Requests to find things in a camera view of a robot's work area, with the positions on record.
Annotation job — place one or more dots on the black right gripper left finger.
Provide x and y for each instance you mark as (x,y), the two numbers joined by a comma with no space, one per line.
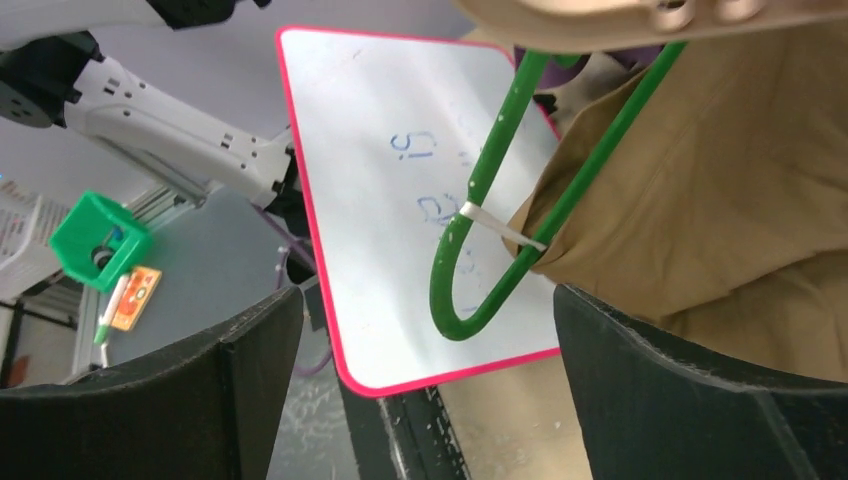
(205,407)

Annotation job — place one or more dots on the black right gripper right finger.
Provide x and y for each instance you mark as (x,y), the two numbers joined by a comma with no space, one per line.
(652,405)

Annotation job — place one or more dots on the tan garment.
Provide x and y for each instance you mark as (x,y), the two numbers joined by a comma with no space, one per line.
(721,216)

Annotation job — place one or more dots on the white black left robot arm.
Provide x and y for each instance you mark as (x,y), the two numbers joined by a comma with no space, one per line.
(55,74)

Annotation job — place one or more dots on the orange card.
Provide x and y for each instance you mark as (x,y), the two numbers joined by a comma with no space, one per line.
(135,297)

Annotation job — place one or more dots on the white green pen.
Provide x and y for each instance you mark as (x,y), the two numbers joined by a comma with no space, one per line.
(105,319)

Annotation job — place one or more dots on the green plastic cube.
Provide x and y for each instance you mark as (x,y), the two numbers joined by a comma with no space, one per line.
(99,241)

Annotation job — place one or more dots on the pink-framed whiteboard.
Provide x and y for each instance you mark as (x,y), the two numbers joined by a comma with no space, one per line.
(387,130)

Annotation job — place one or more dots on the purple garment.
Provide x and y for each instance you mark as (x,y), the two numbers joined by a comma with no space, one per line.
(536,70)

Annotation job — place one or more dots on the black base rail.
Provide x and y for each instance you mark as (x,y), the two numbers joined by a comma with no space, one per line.
(404,436)

